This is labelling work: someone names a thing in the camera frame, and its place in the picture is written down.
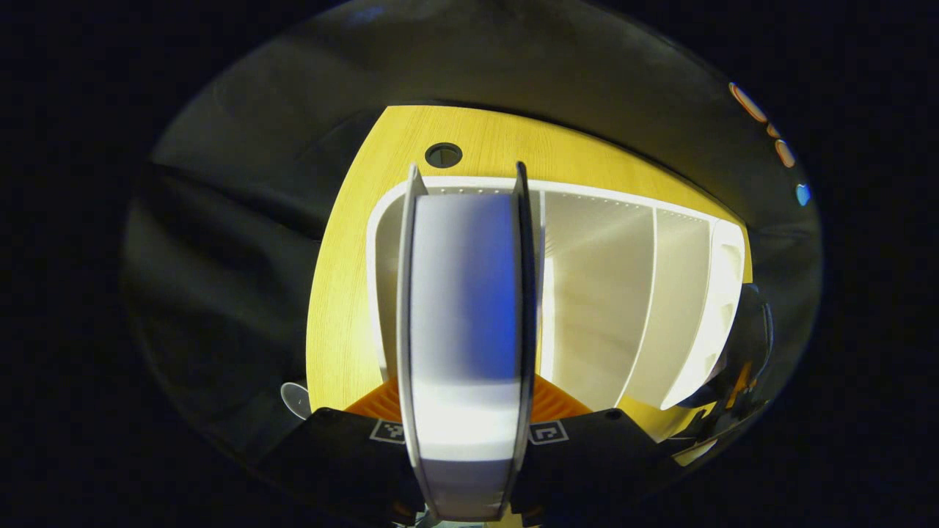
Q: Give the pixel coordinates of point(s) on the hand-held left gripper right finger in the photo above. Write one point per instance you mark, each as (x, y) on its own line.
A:
(587, 462)

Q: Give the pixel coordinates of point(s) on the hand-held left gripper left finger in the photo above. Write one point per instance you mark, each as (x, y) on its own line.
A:
(345, 462)

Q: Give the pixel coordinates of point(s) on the white and blue book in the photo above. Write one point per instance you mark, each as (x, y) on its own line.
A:
(462, 330)

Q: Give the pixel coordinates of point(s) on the grey round disc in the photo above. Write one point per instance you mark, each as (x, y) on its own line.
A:
(295, 400)

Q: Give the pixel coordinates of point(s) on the black backdrop cloth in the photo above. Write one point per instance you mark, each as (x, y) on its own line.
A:
(235, 257)

